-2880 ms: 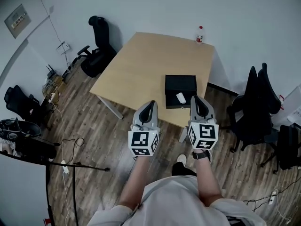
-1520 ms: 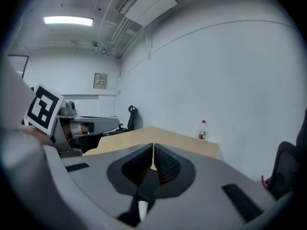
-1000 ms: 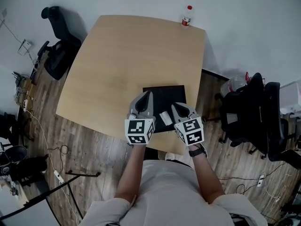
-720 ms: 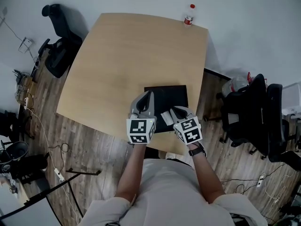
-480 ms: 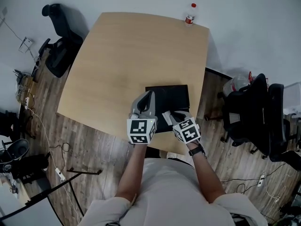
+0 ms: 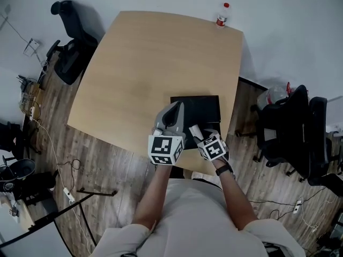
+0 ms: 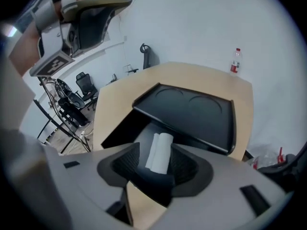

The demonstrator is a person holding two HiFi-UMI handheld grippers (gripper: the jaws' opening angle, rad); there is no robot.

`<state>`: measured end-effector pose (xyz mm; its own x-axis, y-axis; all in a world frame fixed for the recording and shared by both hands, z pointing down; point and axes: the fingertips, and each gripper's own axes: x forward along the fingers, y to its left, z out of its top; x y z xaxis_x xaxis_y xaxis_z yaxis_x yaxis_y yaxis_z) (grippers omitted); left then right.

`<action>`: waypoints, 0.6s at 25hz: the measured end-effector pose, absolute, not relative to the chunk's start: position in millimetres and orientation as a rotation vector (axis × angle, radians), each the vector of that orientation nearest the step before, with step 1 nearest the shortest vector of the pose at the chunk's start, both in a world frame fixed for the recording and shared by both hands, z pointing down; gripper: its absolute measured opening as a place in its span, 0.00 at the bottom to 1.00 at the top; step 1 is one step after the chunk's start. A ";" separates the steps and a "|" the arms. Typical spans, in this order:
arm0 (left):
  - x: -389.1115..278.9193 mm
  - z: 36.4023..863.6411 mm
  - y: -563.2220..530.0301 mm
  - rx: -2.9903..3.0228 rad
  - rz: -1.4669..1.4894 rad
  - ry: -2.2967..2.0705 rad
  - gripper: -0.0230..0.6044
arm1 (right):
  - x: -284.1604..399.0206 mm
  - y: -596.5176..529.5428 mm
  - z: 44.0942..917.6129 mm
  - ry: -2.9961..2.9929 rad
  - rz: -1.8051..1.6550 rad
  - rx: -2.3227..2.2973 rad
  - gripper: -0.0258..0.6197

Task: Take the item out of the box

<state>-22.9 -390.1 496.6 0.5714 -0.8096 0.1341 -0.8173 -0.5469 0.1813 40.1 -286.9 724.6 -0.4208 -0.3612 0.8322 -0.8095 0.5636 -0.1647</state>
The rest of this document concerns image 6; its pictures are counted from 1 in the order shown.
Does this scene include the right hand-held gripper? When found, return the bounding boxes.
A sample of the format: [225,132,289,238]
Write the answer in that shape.
[197,128,230,162]

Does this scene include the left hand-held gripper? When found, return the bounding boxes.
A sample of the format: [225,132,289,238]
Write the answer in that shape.
[148,101,186,167]

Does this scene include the small white object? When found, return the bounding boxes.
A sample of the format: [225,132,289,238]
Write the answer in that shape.
[188,124,204,143]

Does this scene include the black box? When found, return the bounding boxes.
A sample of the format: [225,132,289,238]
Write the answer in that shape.
[170,95,222,151]

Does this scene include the person's left forearm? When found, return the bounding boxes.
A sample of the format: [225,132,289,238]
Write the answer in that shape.
[132,163,173,232]

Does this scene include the person's right forearm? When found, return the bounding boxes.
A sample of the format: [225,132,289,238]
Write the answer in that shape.
[212,158,258,232]

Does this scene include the brown cardboard box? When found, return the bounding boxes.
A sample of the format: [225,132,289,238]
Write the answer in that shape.
[19,81,44,112]

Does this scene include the black wrist watch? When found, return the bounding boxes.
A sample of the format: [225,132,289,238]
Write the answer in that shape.
[214,165,234,177]

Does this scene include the black mesh office chair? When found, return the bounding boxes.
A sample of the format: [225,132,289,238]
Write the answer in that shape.
[250,84,312,177]

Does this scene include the person's grey shirt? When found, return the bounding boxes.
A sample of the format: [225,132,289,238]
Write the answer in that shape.
[90,178,307,257]

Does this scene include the clear bottle red label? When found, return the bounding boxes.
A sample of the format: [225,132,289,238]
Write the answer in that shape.
[215,2,232,29]

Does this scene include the black office chair with headrest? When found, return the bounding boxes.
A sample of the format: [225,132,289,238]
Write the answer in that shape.
[46,0,99,86]

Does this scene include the black metal stand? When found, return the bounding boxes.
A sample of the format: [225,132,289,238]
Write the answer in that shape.
[0,188,119,253]

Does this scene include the black router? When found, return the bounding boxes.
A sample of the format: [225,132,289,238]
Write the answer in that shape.
[16,74,32,94]

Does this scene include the black round light head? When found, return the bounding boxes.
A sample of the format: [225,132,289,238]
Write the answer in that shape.
[0,157,36,183]

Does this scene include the clear plastic bag red handles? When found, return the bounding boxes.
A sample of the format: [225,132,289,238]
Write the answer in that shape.
[257,81,292,106]

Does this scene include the white wall socket box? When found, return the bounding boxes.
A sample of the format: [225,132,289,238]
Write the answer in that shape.
[22,37,41,57]

